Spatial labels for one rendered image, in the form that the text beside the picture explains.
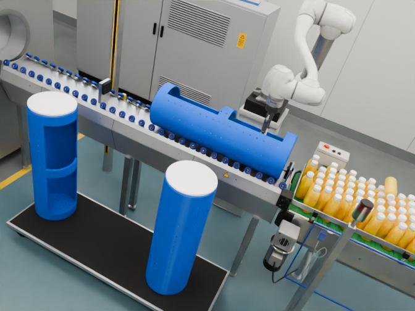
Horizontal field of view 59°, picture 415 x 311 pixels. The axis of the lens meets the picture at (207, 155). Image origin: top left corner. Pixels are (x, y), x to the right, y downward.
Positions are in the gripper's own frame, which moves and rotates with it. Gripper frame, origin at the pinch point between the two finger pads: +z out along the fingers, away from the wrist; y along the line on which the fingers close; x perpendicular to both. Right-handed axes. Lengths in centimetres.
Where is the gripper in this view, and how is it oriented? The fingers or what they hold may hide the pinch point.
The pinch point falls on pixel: (262, 134)
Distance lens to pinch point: 218.5
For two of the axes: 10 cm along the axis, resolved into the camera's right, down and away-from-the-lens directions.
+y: -4.0, 4.7, -7.9
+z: -2.1, 7.9, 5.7
